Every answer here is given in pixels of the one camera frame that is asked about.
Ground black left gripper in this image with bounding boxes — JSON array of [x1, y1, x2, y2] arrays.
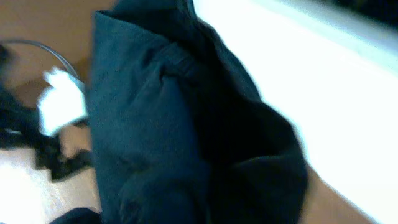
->
[[0, 43, 94, 183]]

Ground navy blue shorts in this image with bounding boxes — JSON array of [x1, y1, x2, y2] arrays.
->
[[49, 0, 309, 224]]

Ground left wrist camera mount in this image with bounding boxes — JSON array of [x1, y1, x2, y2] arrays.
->
[[37, 67, 88, 137]]

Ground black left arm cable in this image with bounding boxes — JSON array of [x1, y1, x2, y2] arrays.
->
[[0, 38, 82, 82]]

